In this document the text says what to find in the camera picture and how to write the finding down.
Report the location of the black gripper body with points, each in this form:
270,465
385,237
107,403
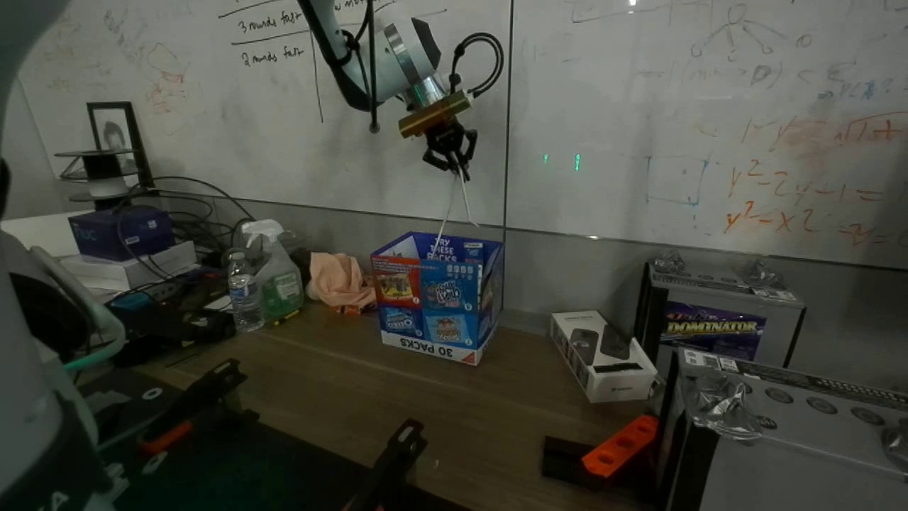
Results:
450,137

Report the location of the blue snack cardboard box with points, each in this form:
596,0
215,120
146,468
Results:
444,300

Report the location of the white product box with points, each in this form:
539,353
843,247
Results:
606,379

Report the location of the dark blue box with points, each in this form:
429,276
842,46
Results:
118,229

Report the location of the white flat box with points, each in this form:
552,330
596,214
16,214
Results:
95,271

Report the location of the pink cloth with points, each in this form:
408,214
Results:
342,278

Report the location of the whiteboard panel with orange formulas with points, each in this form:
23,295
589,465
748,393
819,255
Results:
661,114

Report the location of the grey battery with Dominator label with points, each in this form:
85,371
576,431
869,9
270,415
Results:
720,327

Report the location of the black electronics case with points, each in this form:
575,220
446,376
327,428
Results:
171,313

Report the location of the orange plastic block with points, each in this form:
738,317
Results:
619,449

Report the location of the black desk stand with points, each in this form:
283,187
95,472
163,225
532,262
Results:
100,173

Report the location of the grey battery with foil terminals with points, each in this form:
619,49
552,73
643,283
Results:
795,455

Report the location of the tan wrist camera mount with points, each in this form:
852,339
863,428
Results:
434,112

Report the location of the black picture frame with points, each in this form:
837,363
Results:
118,137

